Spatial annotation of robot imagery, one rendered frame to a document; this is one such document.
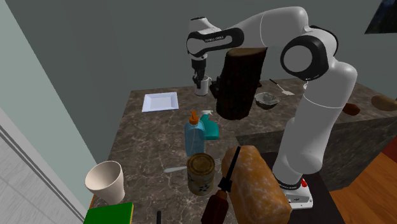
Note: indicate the beige cup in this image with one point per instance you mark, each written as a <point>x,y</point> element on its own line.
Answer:
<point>107,183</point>

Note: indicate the tan potato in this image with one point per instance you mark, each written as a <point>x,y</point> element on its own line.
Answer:
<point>384,103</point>

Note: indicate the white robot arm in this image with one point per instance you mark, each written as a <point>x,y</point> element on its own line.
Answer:
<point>322,102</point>

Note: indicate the white mug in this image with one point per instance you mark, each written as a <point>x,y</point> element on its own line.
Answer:
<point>202,88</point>

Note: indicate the loaf of bread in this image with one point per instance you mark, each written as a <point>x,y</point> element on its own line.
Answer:
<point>257,189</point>

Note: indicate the small brown bread roll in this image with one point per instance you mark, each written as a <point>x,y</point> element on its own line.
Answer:
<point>351,109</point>

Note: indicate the blue soap dispenser orange pump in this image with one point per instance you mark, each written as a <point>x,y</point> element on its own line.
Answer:
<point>194,139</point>

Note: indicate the white square plate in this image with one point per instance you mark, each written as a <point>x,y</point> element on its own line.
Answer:
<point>160,102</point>

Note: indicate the dark brown tree stump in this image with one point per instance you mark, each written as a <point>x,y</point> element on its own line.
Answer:
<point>240,83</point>

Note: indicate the yellow tin can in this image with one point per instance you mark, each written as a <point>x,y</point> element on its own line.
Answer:
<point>201,175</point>

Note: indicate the grey bowl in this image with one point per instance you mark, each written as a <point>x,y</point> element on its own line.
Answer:
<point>266,100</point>

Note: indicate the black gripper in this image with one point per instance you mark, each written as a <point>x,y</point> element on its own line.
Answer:
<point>198,67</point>

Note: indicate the dark wall picture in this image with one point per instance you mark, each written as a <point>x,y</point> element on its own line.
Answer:
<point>383,18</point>

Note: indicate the silver fork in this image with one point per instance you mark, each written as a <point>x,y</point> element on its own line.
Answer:
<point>176,169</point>

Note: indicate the teal spray bottle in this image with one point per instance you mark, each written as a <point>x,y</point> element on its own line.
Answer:
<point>211,127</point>

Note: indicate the dark robot stand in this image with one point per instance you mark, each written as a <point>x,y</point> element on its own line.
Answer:
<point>322,211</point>

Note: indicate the green and yellow sponge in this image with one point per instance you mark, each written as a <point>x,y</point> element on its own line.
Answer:
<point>108,214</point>

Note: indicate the small black stick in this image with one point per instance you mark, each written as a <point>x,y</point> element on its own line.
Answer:
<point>158,217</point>

